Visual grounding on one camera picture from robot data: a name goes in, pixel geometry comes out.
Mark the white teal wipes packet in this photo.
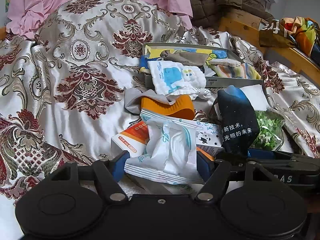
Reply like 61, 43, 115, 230
124, 109, 208, 185

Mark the orange ribbed silicone holder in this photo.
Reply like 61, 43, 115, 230
141, 95, 195, 120

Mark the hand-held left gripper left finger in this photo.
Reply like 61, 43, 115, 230
49, 151, 129, 204

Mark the white packet with black spots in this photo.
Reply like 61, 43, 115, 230
195, 122, 224, 147

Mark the pastel striped sock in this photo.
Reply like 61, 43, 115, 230
210, 63, 262, 80

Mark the navy blue sock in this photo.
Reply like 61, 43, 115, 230
216, 85, 260, 157

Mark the colourful patchwork cloth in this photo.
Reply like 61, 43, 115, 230
280, 17, 320, 58

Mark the white and orange carton box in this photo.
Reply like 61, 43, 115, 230
111, 121, 150, 158

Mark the bag of green plastic leaves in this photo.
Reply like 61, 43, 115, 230
244, 85, 287, 152

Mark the cardboard box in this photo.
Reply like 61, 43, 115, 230
231, 8, 269, 29

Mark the brown grey sock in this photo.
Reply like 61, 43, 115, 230
160, 51, 209, 65

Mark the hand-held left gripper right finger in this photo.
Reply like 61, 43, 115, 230
195, 152, 274, 204

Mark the light grey sock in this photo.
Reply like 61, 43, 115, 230
124, 89, 175, 115

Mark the small orange carton box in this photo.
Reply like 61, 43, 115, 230
197, 146, 224, 162

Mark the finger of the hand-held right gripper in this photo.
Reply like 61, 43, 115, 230
247, 148, 320, 167

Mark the beige sponge pad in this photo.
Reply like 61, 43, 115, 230
208, 59, 245, 68

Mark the floral satin blanket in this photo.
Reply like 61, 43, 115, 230
0, 0, 320, 205

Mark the white cartoon print cloth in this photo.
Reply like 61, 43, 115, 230
147, 60, 212, 99

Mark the wooden bed frame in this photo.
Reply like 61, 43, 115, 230
219, 17, 320, 74

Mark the cartoon printed metal box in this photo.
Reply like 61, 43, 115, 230
140, 42, 267, 88

